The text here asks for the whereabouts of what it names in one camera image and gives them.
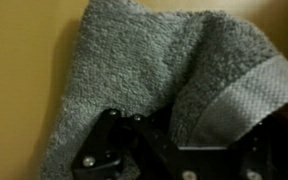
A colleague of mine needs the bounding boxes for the grey terry towel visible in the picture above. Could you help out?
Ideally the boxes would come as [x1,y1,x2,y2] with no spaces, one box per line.
[37,0,288,180]

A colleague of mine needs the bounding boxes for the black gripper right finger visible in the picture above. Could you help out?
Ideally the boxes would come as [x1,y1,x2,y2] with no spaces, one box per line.
[228,112,288,180]

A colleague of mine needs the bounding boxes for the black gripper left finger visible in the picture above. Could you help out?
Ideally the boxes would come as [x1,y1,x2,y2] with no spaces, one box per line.
[71,108,199,180]

